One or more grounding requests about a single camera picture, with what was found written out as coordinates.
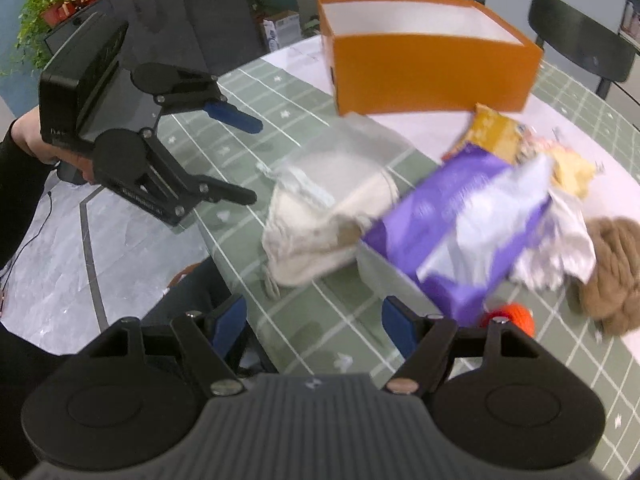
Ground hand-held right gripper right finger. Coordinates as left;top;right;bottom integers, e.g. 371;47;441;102
381;296;556;397

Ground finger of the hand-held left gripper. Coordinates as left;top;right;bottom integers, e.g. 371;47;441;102
144;136;258;215
156;66;264;134

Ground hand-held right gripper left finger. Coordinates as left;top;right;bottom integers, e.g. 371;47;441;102
75;294;249;398

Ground white items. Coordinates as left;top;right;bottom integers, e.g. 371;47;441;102
261;152;401;301

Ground clear plastic bag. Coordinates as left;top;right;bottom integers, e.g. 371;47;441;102
280;111;441;211

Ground purple tissue pack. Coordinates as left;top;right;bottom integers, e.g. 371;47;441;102
359;142;556;326

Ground white tissue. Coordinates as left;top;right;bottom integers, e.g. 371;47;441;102
510;187;597;288

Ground orange cardboard box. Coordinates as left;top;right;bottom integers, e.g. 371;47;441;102
316;0;543;117

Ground yellow snack packet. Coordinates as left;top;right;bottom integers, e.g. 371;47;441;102
442;104;538;166

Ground brown knitted item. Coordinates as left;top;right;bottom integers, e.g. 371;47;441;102
570;216;640;336

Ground person's left forearm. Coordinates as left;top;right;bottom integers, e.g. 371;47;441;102
0;122;53;273

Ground person's left hand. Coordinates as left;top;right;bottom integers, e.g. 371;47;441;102
10;106;98;184

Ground green checked tablecloth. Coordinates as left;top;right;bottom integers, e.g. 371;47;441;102
197;35;640;461

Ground white printed carton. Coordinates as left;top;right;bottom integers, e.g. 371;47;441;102
262;10;301;54

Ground dark grey cabinet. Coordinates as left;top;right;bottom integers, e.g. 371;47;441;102
45;0;271;86

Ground green potted plant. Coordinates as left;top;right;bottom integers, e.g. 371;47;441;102
0;0;81;78

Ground orange-red ball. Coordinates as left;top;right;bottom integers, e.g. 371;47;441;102
480;304;536;337

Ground pink knitted item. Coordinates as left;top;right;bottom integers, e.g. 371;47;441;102
520;130;571;158

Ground yellow cloth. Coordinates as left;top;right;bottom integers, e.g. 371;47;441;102
550;147;598;199

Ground black chair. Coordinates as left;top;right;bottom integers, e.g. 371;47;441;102
528;0;636;101

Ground black cable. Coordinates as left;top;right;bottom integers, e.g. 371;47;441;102
0;190;53;311

